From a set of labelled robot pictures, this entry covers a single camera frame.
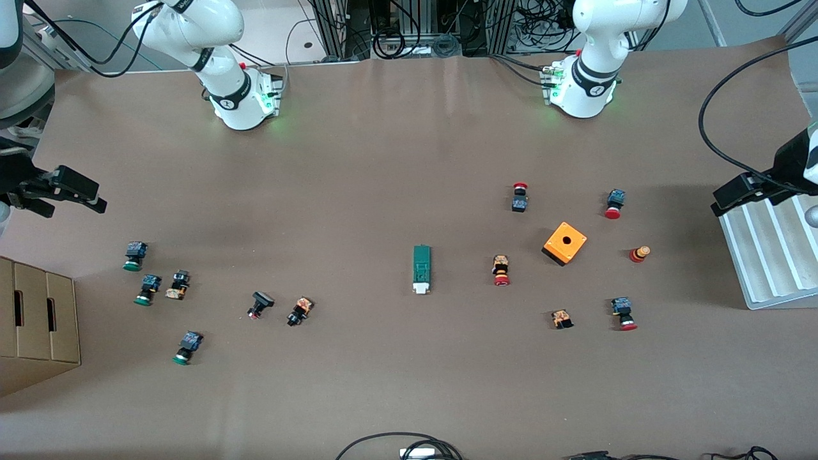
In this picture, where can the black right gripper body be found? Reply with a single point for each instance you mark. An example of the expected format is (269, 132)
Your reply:
(14, 174)

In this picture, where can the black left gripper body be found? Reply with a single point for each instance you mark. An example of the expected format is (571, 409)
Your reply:
(787, 165)

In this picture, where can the green load switch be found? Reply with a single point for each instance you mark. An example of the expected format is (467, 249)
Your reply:
(421, 265)

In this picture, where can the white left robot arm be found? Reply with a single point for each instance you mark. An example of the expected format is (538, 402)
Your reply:
(601, 25)

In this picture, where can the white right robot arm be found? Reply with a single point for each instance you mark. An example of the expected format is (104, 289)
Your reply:
(192, 25)

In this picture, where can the white ribbed tray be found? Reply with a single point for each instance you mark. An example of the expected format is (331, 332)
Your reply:
(767, 255)

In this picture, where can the grey chair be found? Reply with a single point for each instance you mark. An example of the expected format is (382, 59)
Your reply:
(25, 92)

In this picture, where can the green mushroom button blue block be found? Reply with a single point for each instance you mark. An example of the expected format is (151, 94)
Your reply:
(150, 283)
(135, 250)
(190, 342)

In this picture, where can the brown cardboard box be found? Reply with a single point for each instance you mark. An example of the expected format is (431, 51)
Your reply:
(38, 319)

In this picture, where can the red yellow button head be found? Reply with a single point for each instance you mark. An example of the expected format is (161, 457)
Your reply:
(638, 255)

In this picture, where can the aluminium profile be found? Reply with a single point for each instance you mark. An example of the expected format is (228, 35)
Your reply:
(802, 22)
(61, 54)

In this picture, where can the red mushroom button blue block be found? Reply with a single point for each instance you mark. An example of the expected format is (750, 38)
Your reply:
(622, 308)
(615, 198)

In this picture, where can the grey metal strip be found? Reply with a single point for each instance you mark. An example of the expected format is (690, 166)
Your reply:
(712, 22)

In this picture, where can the black square button red base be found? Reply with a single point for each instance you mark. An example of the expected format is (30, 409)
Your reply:
(262, 299)

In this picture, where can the orange black contact block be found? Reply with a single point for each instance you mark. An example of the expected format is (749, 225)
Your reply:
(562, 318)

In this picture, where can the red button black block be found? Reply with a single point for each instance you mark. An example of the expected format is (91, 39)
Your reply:
(519, 204)

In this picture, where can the red mushroom button orange block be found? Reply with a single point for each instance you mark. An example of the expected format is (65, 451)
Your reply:
(501, 268)

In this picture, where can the white plug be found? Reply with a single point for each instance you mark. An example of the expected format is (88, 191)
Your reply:
(415, 453)

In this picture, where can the orange button enclosure box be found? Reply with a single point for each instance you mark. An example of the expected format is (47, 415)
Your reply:
(559, 250)

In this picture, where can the black selector switch orange block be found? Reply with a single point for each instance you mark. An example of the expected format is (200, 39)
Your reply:
(301, 308)

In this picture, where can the aluminium frame rack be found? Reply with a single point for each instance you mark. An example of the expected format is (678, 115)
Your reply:
(335, 29)

